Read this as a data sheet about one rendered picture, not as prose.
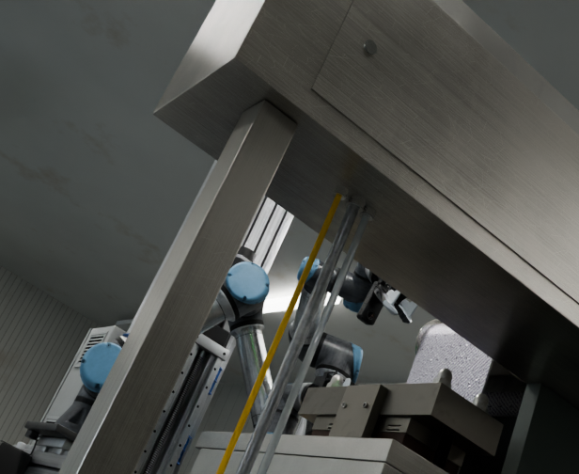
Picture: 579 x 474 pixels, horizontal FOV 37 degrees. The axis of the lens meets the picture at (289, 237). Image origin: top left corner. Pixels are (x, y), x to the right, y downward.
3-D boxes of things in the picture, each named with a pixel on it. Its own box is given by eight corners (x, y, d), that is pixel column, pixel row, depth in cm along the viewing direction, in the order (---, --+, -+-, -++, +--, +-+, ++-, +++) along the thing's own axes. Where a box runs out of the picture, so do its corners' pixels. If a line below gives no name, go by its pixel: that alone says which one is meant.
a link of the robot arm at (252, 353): (216, 293, 250) (250, 465, 232) (219, 281, 240) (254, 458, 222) (256, 288, 252) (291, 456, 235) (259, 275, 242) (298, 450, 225)
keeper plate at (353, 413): (335, 444, 160) (354, 389, 165) (367, 446, 152) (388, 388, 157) (324, 437, 159) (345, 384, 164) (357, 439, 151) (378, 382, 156)
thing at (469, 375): (387, 441, 182) (414, 363, 190) (467, 445, 163) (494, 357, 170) (385, 440, 182) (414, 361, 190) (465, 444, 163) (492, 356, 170)
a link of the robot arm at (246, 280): (97, 410, 221) (273, 305, 239) (93, 398, 208) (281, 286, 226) (73, 371, 224) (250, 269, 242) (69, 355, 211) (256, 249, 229)
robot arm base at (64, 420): (43, 426, 226) (61, 392, 231) (91, 451, 233) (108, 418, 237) (65, 429, 214) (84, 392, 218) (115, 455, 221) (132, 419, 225)
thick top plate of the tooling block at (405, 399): (354, 448, 183) (364, 421, 185) (494, 456, 150) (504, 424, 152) (297, 414, 176) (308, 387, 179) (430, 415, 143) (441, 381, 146)
